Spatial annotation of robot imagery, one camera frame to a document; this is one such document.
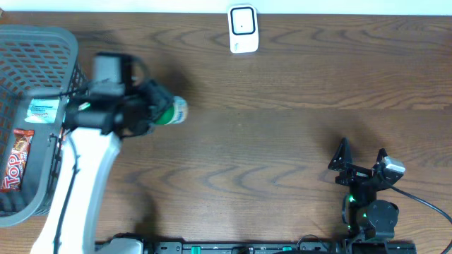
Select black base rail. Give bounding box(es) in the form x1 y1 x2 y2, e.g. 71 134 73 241
95 232 417 254

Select black camera cable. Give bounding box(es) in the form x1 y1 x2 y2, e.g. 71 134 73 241
388 185 452 254

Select red Top candy bar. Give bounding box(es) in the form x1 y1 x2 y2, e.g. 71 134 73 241
1 128 35 193

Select teal wet wipes pack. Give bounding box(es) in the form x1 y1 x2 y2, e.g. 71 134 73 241
25 99 60 124

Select green lid plastic jar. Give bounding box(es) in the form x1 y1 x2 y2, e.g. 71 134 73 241
155 96 188 125

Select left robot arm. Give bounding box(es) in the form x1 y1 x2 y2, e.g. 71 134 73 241
31 79 174 253

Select white barcode scanner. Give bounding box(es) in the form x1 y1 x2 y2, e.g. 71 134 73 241
227 4 259 54

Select grey plastic mesh basket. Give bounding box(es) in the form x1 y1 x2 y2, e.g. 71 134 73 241
1 25 87 227

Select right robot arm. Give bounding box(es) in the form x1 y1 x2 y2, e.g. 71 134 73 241
328 138 405 244

